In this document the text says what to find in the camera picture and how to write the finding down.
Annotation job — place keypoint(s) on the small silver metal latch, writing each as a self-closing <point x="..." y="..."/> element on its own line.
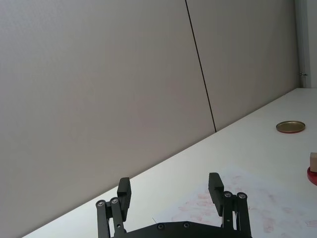
<point x="302" y="74"/>

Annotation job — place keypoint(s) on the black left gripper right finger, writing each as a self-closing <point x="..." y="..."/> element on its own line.
<point x="216" y="196"/>

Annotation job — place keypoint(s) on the white upright frame post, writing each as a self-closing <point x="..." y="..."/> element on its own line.
<point x="301" y="37"/>

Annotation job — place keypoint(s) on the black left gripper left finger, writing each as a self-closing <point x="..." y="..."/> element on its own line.
<point x="123" y="198"/>

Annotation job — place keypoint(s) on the wooden stamp block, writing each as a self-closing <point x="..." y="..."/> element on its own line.
<point x="313" y="162"/>

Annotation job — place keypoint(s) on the round gold tin lid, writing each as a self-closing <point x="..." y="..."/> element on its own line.
<point x="290" y="127"/>

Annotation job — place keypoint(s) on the white paper with red prints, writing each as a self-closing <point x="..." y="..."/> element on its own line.
<point x="272" y="210"/>

